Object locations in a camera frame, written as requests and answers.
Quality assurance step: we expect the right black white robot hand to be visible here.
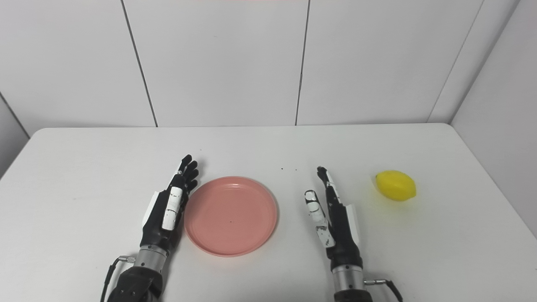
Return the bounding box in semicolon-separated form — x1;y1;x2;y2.
305;166;364;271

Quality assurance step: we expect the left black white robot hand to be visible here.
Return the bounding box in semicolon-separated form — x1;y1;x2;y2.
140;154;199;254

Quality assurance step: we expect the pink round plate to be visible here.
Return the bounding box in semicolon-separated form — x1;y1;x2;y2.
184;176;278;257

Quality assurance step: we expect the yellow lemon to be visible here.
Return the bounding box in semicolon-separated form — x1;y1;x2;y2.
375;170;417;202

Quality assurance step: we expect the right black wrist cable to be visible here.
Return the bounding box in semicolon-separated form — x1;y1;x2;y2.
363;279;404;302

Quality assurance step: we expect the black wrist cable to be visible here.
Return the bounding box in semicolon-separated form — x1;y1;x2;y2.
363;279;404;302
100;255;136;302

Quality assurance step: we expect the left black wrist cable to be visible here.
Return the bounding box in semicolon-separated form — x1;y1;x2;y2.
100;255;136;302

